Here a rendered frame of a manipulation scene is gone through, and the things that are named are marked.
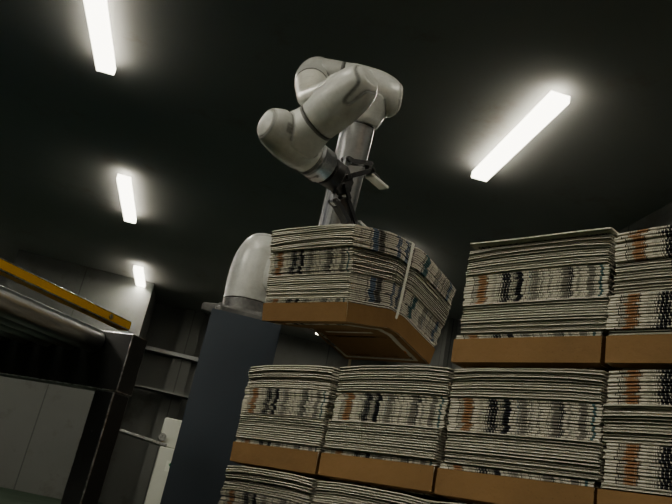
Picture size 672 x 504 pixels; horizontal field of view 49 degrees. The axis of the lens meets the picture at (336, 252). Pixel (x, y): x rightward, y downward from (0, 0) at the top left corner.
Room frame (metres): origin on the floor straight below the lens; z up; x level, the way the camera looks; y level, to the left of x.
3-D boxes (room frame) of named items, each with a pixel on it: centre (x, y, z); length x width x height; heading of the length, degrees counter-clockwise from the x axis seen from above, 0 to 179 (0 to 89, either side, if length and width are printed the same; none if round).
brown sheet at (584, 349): (1.32, -0.48, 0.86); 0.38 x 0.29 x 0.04; 132
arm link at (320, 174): (1.61, 0.09, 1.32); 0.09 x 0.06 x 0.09; 43
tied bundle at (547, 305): (1.32, -0.48, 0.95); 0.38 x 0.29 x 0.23; 132
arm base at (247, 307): (2.09, 0.24, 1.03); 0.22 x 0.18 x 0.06; 98
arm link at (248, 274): (2.09, 0.21, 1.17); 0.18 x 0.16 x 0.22; 93
